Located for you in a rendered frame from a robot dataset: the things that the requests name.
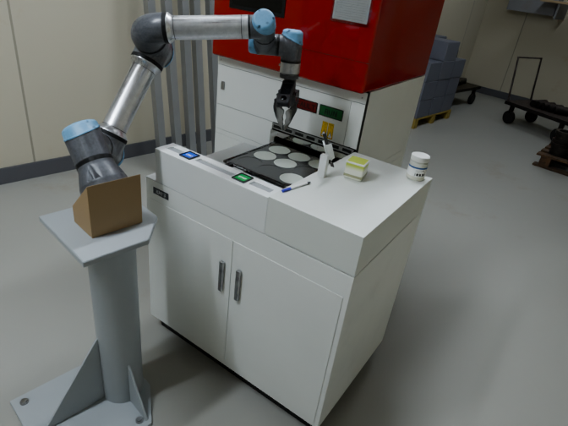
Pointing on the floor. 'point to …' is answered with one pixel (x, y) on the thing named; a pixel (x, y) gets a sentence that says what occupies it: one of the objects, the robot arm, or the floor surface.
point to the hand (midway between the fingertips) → (283, 128)
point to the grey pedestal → (104, 332)
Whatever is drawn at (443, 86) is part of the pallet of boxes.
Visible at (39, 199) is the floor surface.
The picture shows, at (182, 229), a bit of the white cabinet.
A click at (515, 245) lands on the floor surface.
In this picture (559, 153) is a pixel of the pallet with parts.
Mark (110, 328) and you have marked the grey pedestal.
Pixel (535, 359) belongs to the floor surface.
